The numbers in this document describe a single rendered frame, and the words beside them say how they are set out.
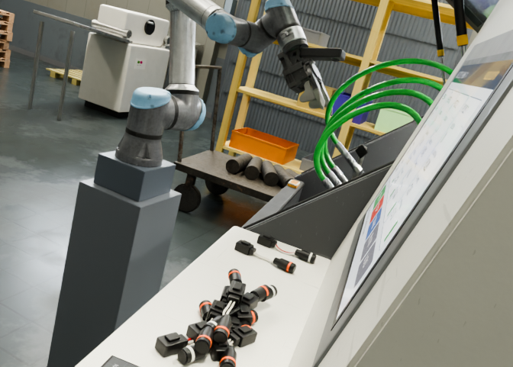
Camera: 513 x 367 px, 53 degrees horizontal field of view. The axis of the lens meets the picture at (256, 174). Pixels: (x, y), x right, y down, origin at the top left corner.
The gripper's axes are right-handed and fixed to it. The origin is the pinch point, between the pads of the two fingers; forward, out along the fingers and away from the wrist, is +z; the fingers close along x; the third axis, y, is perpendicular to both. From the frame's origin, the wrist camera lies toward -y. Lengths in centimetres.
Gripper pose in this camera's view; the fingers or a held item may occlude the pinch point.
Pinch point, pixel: (327, 107)
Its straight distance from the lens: 139.1
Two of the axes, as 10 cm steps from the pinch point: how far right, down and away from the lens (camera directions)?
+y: -8.6, 4.0, 3.3
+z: 3.3, 9.1, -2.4
